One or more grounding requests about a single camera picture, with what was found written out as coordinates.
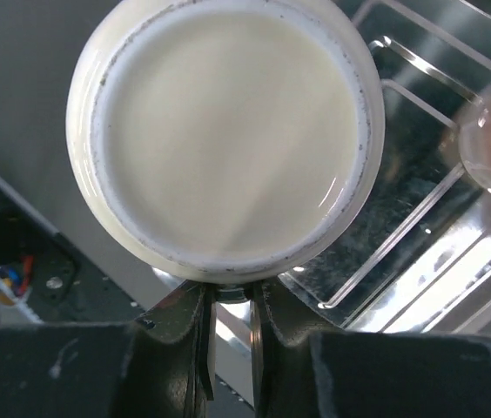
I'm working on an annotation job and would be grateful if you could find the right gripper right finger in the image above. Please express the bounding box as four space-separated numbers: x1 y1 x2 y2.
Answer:
251 280 491 417

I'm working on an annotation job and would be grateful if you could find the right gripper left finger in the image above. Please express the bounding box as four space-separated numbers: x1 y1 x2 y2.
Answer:
0 282 215 417

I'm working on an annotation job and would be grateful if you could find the cream white mug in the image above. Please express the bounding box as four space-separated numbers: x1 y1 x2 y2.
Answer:
65 1 385 284

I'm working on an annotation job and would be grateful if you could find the silver metal tray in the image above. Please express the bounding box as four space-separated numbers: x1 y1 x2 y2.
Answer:
149 0 491 362

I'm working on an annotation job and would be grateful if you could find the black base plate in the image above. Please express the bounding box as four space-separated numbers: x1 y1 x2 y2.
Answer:
0 169 81 323

